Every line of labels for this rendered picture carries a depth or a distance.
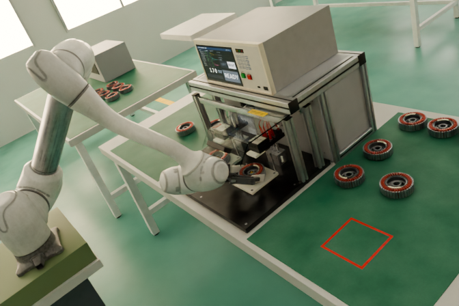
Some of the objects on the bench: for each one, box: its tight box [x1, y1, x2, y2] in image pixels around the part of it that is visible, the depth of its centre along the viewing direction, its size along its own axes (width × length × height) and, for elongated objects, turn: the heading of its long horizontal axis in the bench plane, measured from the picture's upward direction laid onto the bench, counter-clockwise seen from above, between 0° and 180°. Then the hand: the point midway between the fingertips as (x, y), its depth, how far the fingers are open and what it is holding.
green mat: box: [247, 112, 459, 306], centre depth 145 cm, size 94×61×1 cm, turn 157°
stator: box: [176, 122, 195, 136], centre depth 238 cm, size 11×11×4 cm
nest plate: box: [230, 167, 279, 195], centre depth 175 cm, size 15×15×1 cm
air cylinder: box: [266, 146, 288, 166], centre depth 180 cm, size 5×8×6 cm
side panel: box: [319, 63, 377, 164], centre depth 170 cm, size 28×3×32 cm, turn 157°
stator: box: [238, 163, 266, 184], centre depth 174 cm, size 11×11×4 cm
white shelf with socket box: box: [160, 13, 237, 42], centre depth 271 cm, size 35×37×46 cm
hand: (251, 173), depth 174 cm, fingers open, 13 cm apart
